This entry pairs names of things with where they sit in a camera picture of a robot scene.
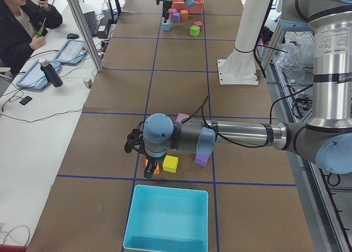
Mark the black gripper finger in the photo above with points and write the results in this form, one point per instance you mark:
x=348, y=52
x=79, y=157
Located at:
x=165, y=12
x=148, y=176

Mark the light blue foam block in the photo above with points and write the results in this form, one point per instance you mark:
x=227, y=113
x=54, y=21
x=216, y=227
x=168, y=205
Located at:
x=166, y=25

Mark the magenta foam block near tray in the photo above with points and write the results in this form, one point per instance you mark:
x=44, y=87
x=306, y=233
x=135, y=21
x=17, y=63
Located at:
x=171, y=11

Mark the orange foam block left side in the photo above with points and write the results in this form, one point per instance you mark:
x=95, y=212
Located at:
x=151, y=167

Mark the orange foam block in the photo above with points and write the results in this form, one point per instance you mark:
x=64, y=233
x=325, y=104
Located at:
x=184, y=14
x=151, y=167

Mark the purple foam block right side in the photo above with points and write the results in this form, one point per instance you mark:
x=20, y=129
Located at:
x=176, y=17

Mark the purple foam block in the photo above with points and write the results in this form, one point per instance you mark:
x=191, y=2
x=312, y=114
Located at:
x=202, y=160
x=176, y=17

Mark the orange foam block right side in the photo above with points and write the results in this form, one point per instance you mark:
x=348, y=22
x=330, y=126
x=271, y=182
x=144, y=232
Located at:
x=184, y=14

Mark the yellow foam block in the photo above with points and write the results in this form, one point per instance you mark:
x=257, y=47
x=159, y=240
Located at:
x=170, y=164

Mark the green foam block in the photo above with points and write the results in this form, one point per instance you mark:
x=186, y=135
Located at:
x=194, y=31

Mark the red foam block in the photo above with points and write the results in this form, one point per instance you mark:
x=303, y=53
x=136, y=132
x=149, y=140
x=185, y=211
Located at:
x=199, y=24

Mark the light pink foam block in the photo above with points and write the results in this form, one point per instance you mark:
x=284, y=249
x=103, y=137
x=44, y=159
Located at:
x=182, y=118

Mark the purple foam block left side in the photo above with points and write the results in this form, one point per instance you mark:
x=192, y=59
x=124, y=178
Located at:
x=202, y=160

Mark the blue plastic bin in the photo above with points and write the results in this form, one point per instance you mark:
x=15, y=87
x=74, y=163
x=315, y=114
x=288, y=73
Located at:
x=167, y=219

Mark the tape roll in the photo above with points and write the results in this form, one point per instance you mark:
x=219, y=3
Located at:
x=88, y=83

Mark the black keyboard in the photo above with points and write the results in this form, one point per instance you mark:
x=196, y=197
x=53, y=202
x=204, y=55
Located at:
x=91, y=20

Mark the black computer mouse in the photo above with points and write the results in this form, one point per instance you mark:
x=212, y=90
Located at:
x=72, y=36

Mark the teach pendant far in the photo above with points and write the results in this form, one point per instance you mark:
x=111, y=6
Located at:
x=72, y=52

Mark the teach pendant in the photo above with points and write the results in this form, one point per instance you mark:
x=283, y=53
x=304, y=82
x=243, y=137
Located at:
x=34, y=78
x=72, y=52

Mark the black water bottle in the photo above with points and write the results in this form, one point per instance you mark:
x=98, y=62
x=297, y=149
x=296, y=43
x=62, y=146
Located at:
x=50, y=73

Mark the black smartphone on table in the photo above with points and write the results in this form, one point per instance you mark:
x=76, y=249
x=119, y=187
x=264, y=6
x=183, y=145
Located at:
x=25, y=100

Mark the teach pendant near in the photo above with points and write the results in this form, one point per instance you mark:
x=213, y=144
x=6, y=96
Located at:
x=34, y=78

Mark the seated person in black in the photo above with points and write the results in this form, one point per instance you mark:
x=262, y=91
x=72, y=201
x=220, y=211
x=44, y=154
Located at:
x=24, y=25

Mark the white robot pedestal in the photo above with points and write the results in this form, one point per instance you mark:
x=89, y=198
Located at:
x=239, y=67

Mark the aluminium frame post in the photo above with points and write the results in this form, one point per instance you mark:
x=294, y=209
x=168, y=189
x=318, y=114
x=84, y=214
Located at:
x=83, y=28

